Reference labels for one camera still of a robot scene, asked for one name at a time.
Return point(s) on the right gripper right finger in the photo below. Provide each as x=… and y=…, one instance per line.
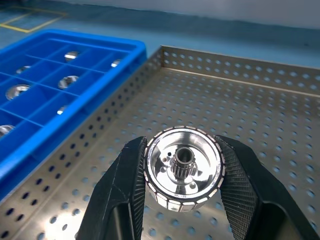
x=240, y=180

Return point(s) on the metal nut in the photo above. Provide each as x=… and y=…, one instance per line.
x=68, y=82
x=115, y=63
x=5, y=130
x=71, y=55
x=17, y=91
x=62, y=110
x=23, y=69
x=200, y=150

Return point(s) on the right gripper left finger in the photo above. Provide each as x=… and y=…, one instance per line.
x=107, y=185

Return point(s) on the blue compartment tray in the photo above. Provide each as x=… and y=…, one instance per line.
x=37, y=112

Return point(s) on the perforated metal tray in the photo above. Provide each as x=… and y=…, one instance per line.
x=200, y=105

